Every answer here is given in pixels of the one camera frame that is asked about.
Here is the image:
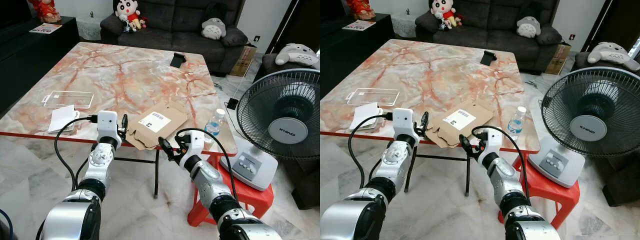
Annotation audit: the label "clear plastic tray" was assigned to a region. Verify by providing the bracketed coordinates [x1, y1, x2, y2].
[42, 90, 95, 110]
[345, 87, 401, 107]

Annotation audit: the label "white lace cloth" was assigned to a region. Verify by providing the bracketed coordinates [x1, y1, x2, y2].
[75, 17, 104, 42]
[389, 13, 419, 39]

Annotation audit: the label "large grey Totoro plush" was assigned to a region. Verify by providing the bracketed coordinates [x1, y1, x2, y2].
[587, 41, 640, 72]
[274, 43, 321, 69]

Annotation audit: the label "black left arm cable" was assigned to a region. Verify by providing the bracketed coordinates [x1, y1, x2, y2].
[348, 112, 394, 190]
[53, 114, 99, 192]

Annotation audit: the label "brown cardboard box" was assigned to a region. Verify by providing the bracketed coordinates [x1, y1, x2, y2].
[229, 44, 258, 78]
[543, 43, 572, 76]

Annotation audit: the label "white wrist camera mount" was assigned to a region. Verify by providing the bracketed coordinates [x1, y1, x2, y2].
[482, 127, 503, 154]
[392, 107, 420, 146]
[184, 130, 205, 157]
[96, 110, 122, 147]

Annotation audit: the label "dark grey sofa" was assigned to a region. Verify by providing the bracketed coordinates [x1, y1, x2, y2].
[414, 0, 564, 76]
[99, 0, 249, 77]

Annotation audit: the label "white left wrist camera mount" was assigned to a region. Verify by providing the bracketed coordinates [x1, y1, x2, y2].
[96, 110, 122, 147]
[392, 107, 420, 146]

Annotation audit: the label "small grey Totoro plush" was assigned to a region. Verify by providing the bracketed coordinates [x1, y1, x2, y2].
[515, 15, 542, 40]
[201, 17, 227, 41]

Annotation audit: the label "black low cabinet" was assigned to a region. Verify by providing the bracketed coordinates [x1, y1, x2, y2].
[320, 13, 396, 99]
[0, 16, 81, 117]

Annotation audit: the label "brown cardboard mailer with label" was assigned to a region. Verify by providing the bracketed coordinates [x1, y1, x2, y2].
[425, 99, 495, 149]
[125, 102, 190, 151]

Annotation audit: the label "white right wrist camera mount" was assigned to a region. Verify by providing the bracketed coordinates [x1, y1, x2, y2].
[482, 127, 503, 154]
[184, 130, 205, 157]

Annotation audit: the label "red figurine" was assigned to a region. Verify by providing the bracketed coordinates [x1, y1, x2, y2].
[345, 0, 376, 21]
[29, 0, 62, 25]

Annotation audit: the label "dark grey sofa cushion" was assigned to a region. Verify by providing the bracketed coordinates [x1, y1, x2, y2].
[535, 24, 564, 46]
[221, 27, 250, 48]

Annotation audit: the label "white crumpled paper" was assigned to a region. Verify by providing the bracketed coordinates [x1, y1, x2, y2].
[47, 105, 81, 134]
[348, 102, 384, 132]

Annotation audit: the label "cartoon boy plush doll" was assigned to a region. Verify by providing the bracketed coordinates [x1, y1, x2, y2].
[113, 0, 149, 34]
[428, 0, 464, 31]

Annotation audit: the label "blue cable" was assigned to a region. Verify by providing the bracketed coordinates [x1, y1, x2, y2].
[0, 208, 14, 240]

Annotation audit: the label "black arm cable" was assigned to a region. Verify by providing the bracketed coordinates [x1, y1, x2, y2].
[472, 125, 531, 202]
[348, 112, 394, 190]
[175, 128, 239, 202]
[53, 114, 99, 192]

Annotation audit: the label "clear plastic water bottle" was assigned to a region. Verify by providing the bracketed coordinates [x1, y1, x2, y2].
[203, 108, 227, 144]
[507, 105, 528, 140]

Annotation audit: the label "red plastic stool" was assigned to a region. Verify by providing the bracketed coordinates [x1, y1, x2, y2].
[187, 151, 275, 227]
[497, 154, 581, 231]

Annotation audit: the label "black metal table legs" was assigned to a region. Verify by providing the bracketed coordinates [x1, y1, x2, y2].
[113, 147, 161, 200]
[405, 144, 474, 197]

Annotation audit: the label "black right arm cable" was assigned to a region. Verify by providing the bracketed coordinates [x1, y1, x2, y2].
[472, 125, 531, 202]
[175, 128, 239, 202]

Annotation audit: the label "red and white magazine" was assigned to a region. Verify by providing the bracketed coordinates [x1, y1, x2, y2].
[342, 19, 377, 32]
[28, 22, 63, 35]

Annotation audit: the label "grey table fan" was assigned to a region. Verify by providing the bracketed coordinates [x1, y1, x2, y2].
[220, 68, 321, 192]
[527, 66, 640, 189]

